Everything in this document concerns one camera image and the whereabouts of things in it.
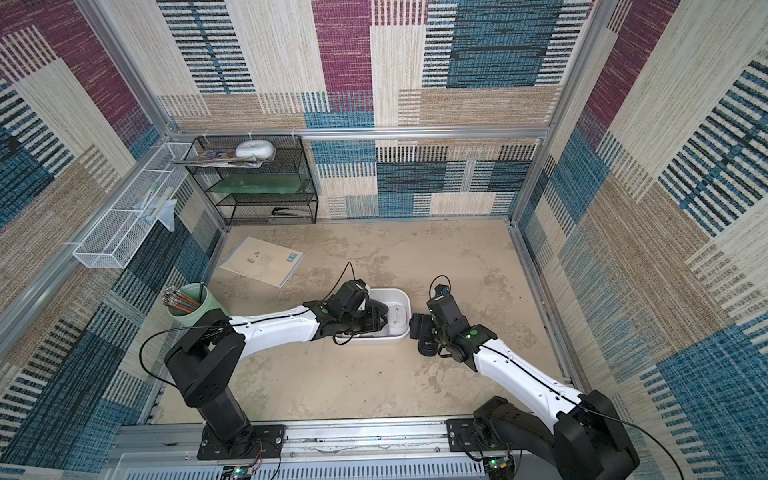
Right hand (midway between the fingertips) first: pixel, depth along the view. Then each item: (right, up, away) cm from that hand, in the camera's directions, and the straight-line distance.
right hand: (422, 319), depth 85 cm
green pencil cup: (-62, +7, 0) cm, 63 cm away
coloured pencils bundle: (-65, +7, -6) cm, 66 cm away
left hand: (-11, -1, +3) cm, 11 cm away
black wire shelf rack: (-57, +45, +23) cm, 76 cm away
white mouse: (-7, -1, +6) cm, 9 cm away
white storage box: (-10, +5, +11) cm, 15 cm away
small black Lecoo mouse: (+2, -8, +1) cm, 8 cm away
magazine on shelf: (-61, +47, +7) cm, 77 cm away
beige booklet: (-54, +16, +23) cm, 61 cm away
